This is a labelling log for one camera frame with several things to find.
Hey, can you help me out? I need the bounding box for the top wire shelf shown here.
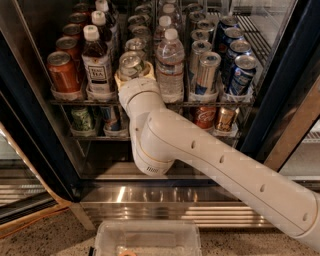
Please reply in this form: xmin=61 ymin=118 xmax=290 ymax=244
xmin=49 ymin=99 xmax=253 ymax=108

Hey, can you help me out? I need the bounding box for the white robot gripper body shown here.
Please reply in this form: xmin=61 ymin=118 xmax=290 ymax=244
xmin=119 ymin=78 xmax=165 ymax=115

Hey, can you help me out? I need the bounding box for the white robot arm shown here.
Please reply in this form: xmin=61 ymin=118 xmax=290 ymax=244
xmin=116 ymin=77 xmax=320 ymax=252

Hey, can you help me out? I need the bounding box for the right fridge sliding door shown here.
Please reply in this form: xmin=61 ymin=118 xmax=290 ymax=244
xmin=264 ymin=75 xmax=320 ymax=172

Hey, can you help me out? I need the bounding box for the front clear water bottle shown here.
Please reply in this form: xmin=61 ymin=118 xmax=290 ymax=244
xmin=156 ymin=28 xmax=185 ymax=103

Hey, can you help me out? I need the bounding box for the gold can lower shelf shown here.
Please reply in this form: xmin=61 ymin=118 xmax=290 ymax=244
xmin=215 ymin=107 xmax=238 ymax=132

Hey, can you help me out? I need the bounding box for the green can lower shelf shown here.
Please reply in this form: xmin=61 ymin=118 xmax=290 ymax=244
xmin=71 ymin=106 xmax=94 ymax=131

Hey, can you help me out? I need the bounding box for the orange soda can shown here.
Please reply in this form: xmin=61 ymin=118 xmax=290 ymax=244
xmin=56 ymin=36 xmax=81 ymax=61
xmin=62 ymin=24 xmax=82 ymax=40
xmin=47 ymin=51 xmax=80 ymax=93

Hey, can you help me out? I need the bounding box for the blue can lower shelf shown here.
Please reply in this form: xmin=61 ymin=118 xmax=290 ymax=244
xmin=100 ymin=106 xmax=121 ymax=131

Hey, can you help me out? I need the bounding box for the front silver energy drink can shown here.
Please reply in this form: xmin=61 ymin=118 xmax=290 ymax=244
xmin=195 ymin=52 xmax=221 ymax=95

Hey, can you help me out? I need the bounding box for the red coca-cola can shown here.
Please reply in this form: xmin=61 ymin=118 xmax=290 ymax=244
xmin=193 ymin=106 xmax=216 ymax=129

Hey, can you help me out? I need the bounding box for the blue pepsi can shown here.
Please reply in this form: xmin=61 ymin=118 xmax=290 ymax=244
xmin=218 ymin=27 xmax=244 ymax=54
xmin=227 ymin=55 xmax=257 ymax=96
xmin=222 ymin=40 xmax=252 ymax=83

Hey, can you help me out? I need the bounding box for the open fridge glass door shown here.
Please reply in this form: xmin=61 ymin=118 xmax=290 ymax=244
xmin=0 ymin=95 xmax=71 ymax=237

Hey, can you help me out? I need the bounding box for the front blue pepsi can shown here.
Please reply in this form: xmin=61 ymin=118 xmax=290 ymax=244
xmin=227 ymin=55 xmax=257 ymax=96

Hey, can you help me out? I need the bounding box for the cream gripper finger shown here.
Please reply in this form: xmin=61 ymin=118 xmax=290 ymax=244
xmin=114 ymin=71 xmax=123 ymax=90
xmin=143 ymin=61 xmax=155 ymax=80

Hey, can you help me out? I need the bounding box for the clear plastic bin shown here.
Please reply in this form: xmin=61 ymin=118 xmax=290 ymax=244
xmin=92 ymin=220 xmax=202 ymax=256

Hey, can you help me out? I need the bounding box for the front tea bottle white cap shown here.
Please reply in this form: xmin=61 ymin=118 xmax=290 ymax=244
xmin=82 ymin=25 xmax=114 ymax=94

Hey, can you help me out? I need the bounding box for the wire shelf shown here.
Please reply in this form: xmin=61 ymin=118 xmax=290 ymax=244
xmin=70 ymin=133 xmax=239 ymax=144
xmin=49 ymin=99 xmax=253 ymax=108

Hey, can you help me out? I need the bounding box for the lower wire shelf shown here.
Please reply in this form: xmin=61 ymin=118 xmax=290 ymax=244
xmin=70 ymin=133 xmax=239 ymax=144

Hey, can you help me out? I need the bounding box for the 7up can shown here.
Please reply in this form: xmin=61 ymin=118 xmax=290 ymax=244
xmin=125 ymin=37 xmax=147 ymax=54
xmin=118 ymin=51 xmax=148 ymax=81

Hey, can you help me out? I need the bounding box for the front orange soda can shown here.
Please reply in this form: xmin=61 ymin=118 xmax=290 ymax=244
xmin=47 ymin=51 xmax=80 ymax=93

